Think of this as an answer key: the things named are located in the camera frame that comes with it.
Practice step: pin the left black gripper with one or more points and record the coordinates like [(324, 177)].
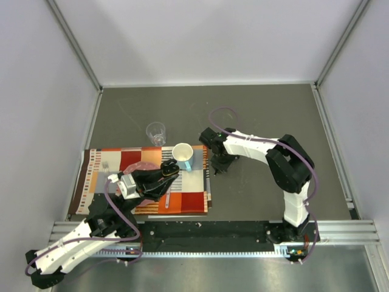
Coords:
[(151, 185)]

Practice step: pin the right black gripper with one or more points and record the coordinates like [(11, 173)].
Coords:
[(219, 166)]

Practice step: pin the black earbud case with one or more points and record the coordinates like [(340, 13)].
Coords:
[(169, 168)]

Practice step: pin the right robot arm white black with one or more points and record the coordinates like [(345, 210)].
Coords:
[(290, 166)]

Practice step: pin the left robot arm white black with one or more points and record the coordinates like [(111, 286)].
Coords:
[(110, 220)]

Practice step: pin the pink polka dot plate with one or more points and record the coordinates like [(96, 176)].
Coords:
[(141, 166)]

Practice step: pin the white blue mug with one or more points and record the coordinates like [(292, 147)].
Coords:
[(183, 153)]

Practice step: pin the clear plastic cup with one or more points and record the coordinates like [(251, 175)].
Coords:
[(156, 132)]

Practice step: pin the silver fork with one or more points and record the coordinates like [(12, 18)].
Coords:
[(106, 171)]

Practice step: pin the knife with orange handle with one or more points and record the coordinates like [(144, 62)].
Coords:
[(167, 199)]

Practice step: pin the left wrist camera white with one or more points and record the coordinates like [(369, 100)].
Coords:
[(126, 185)]

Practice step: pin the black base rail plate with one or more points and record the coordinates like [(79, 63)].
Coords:
[(205, 236)]

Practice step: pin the white comb cable duct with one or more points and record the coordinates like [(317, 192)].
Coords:
[(129, 252)]

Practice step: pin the aluminium frame post left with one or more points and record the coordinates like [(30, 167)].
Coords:
[(71, 39)]

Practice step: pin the aluminium frame post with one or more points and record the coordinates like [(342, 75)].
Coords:
[(71, 39), (358, 14)]

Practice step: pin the aluminium frame post right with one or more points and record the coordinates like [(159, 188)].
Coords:
[(358, 14)]

